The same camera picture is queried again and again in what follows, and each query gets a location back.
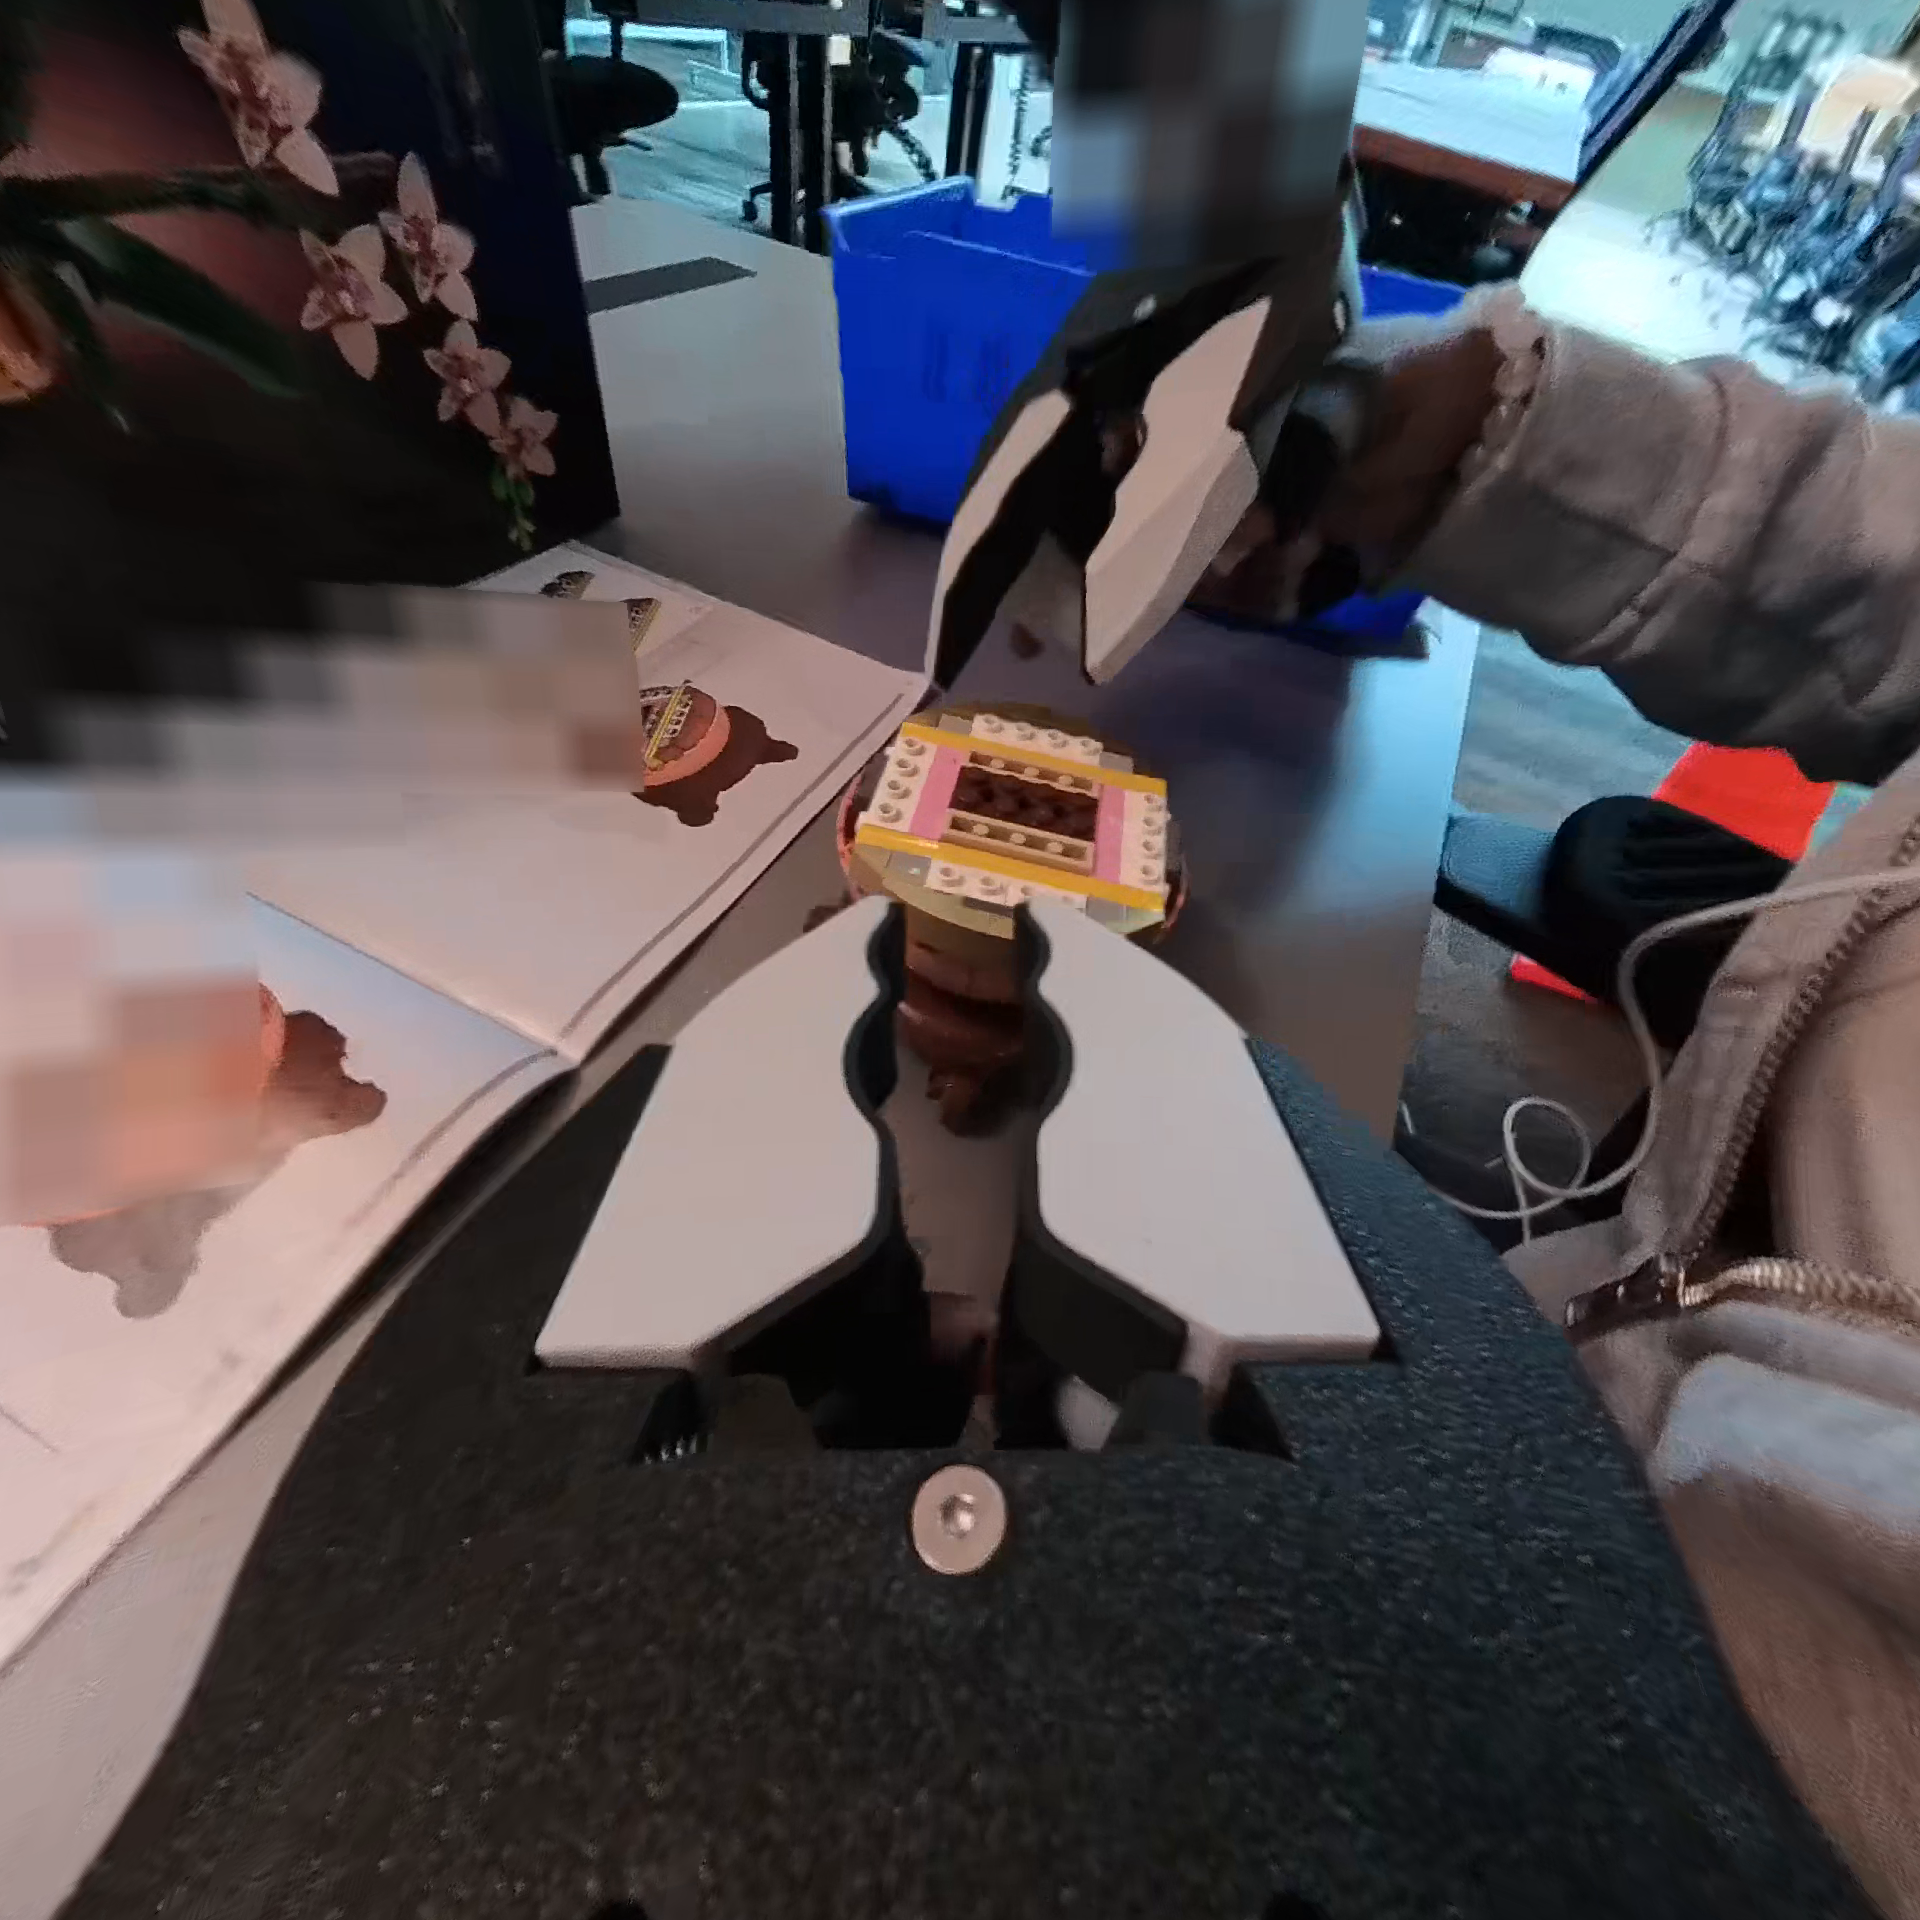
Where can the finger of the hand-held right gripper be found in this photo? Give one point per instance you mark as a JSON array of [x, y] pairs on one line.
[[1006, 541], [1171, 495]]

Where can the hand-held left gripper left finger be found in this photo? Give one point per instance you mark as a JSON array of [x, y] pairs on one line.
[[722, 1201]]

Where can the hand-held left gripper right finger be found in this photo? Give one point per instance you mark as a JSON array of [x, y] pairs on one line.
[[1202, 1201]]

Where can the brick pot model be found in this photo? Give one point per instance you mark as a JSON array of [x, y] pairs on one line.
[[1006, 840]]

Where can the person's right hand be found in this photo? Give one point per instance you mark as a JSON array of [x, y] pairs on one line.
[[1412, 437]]

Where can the blue plastic bin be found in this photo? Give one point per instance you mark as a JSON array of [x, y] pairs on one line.
[[931, 360]]

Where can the white instruction booklet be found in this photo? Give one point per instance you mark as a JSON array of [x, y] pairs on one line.
[[451, 961]]

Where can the background office desks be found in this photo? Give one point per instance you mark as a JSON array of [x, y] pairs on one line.
[[839, 61]]

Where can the black mesh chair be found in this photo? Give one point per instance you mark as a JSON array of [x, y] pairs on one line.
[[1606, 885]]

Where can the black flower print box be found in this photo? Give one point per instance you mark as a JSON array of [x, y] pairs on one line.
[[270, 390]]

